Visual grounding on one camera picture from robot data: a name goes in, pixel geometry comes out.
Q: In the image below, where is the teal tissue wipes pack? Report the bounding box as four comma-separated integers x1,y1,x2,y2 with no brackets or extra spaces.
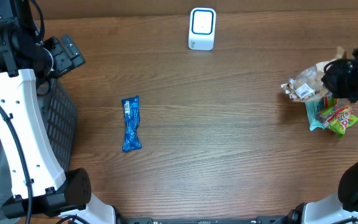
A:
305,101,325,131

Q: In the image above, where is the beige brown snack bag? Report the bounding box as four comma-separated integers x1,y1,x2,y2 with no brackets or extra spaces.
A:
281,47,347,103

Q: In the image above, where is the blue snack wrapper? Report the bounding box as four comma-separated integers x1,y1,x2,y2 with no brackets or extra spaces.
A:
122,95,142,152

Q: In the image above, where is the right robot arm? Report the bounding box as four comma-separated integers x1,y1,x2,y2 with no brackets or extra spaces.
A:
275,47,358,223

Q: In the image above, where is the green Haribo candy bag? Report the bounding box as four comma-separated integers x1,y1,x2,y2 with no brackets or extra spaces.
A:
318,94,358,139

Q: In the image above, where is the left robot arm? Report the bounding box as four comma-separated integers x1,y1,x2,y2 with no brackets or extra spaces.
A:
0,0,117,224

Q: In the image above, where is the white barcode scanner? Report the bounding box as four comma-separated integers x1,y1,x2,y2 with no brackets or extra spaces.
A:
188,7,216,51

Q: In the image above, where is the grey plastic mesh basket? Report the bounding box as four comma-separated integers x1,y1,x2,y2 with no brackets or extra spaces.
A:
0,80,78,223

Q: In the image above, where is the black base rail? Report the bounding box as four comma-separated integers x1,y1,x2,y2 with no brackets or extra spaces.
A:
116,216,287,224

